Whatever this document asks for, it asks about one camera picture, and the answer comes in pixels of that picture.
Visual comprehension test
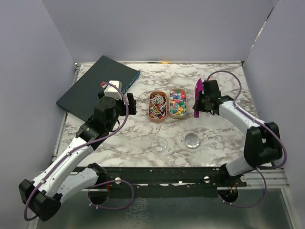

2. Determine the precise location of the purple plastic scoop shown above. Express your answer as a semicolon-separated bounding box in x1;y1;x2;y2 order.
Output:
193;78;203;118

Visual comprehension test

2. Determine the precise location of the pink tray of lollipops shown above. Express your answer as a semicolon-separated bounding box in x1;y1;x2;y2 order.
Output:
148;91;167;123

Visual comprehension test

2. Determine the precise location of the beige tray of star candies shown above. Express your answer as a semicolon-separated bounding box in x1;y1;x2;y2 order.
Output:
168;88;188;119

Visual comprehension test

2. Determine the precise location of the silver round jar lid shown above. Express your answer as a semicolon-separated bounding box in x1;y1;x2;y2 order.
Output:
184;133;201;149

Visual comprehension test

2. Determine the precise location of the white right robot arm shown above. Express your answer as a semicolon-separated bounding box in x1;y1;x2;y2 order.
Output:
193;79;283;187

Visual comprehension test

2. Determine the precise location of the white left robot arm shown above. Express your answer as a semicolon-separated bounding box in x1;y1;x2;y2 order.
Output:
19;93;136;221

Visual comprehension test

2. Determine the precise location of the clear plastic jar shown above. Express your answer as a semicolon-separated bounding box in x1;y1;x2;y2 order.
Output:
151;136;167;152

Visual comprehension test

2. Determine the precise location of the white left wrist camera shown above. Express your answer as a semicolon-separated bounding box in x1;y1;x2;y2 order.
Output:
102;80;122;100

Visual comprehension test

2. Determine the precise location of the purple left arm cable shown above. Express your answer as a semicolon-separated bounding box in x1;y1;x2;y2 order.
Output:
23;82;134;222

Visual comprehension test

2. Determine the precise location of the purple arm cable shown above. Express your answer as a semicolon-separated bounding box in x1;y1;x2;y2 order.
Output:
23;82;134;222
206;70;288;207

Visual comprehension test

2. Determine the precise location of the dark teal network switch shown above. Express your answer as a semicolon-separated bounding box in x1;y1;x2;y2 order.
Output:
56;56;140;121

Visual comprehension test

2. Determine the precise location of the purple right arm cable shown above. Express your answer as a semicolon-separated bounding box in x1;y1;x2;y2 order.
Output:
206;70;288;207

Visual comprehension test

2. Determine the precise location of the black mounting rail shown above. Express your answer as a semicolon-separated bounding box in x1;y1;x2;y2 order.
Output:
71;166;248;198

